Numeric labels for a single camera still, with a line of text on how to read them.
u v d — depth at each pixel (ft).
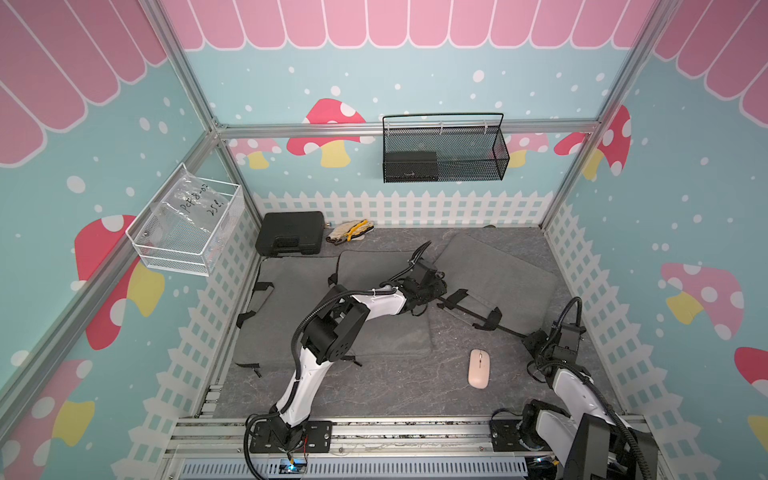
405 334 2.90
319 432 2.46
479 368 2.73
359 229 3.95
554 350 2.23
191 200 2.38
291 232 3.76
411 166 2.84
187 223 2.37
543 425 2.08
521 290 3.25
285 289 3.24
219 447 2.42
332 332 1.82
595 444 1.37
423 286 2.60
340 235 3.81
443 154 3.01
